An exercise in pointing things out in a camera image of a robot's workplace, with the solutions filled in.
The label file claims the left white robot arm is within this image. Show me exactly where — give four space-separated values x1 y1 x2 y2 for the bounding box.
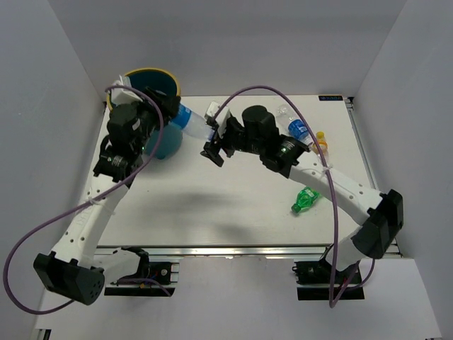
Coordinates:
33 88 180 305

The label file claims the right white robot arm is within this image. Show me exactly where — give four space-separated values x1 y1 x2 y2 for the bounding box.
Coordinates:
201 102 403 283

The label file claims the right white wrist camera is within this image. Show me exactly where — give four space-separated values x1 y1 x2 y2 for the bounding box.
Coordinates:
205 101 231 138

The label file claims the teal bin with yellow rim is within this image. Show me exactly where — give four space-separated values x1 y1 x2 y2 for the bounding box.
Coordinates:
107 67 183 160

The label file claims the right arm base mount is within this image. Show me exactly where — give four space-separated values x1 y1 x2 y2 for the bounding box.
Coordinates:
292 261 365 301

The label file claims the clear bottle blue label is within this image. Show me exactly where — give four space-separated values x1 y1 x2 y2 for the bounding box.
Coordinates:
171 104 214 141
276 104 313 146

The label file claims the blue table corner label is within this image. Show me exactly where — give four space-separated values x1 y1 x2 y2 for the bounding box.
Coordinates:
319 95 343 101

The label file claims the green plastic bottle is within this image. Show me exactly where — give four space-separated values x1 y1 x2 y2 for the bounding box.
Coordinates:
291 186 320 215

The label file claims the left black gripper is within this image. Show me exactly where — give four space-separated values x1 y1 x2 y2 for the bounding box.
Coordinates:
130 86 180 153

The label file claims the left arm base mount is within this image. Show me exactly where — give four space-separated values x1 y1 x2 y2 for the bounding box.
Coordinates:
99 246 180 298

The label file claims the small bottle yellow cap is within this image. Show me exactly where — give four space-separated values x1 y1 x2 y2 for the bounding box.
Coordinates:
311 131 328 159

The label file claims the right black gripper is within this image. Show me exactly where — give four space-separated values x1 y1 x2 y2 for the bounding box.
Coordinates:
200 118 263 168

